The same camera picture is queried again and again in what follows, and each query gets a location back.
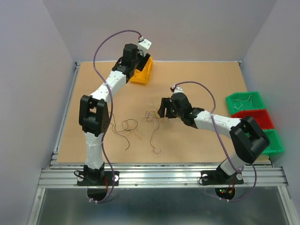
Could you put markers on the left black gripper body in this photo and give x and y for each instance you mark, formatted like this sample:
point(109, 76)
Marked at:
point(141, 61)

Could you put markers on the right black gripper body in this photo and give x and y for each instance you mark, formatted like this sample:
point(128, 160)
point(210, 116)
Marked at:
point(176, 113)

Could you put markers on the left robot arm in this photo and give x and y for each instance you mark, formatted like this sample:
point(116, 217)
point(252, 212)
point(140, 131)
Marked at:
point(93, 113)

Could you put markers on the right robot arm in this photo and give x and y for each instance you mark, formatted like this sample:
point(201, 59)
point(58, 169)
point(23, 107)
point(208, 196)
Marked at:
point(248, 139)

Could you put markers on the yellow plastic bin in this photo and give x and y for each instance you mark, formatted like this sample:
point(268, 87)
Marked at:
point(142, 77)

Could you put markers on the far green plastic bin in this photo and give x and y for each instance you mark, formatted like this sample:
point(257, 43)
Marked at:
point(240, 101)

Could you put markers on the green plastic bin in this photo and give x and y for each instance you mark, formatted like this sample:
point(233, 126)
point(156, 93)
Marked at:
point(240, 101)
point(275, 147)

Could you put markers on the red plastic bin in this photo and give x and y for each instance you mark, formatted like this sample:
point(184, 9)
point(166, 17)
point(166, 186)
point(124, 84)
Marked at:
point(261, 116)

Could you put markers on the near green plastic bin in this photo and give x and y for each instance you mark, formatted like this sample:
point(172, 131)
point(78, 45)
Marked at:
point(275, 147)

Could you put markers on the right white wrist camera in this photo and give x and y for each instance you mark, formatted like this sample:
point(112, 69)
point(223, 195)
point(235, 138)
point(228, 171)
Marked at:
point(176, 89)

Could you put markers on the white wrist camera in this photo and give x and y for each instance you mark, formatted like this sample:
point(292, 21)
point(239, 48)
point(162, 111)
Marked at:
point(176, 89)
point(144, 45)

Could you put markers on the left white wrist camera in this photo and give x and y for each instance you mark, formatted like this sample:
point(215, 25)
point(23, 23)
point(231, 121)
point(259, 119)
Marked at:
point(144, 45)

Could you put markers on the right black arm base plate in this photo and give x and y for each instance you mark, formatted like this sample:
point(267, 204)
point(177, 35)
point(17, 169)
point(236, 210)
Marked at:
point(214, 177)

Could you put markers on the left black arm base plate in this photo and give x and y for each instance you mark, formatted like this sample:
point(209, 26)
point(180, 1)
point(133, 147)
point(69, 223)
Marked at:
point(107, 179)

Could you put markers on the aluminium mounting rail frame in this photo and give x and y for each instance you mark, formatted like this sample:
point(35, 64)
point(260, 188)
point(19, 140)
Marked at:
point(163, 194)

